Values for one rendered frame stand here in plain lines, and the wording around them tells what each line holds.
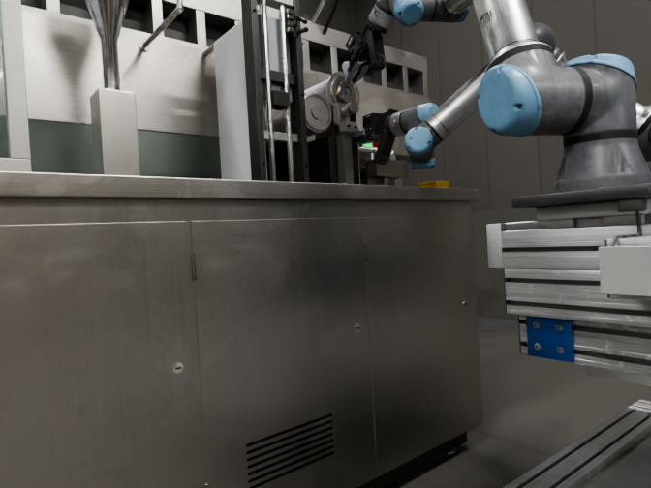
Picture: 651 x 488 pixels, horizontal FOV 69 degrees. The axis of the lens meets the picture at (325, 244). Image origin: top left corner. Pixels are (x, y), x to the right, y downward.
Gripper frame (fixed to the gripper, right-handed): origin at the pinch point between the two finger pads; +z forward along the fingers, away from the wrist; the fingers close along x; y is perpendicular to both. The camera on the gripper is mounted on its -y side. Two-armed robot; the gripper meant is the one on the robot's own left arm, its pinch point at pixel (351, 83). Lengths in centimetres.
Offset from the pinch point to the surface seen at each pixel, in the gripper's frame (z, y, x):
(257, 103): 2.3, -16.8, 42.3
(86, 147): 41, 9, 73
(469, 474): 60, -115, -15
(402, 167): 17.4, -20.1, -24.0
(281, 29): -10.7, 1.0, 32.2
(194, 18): 12, 47, 36
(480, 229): 105, 20, -216
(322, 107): 8.5, -3.7, 9.5
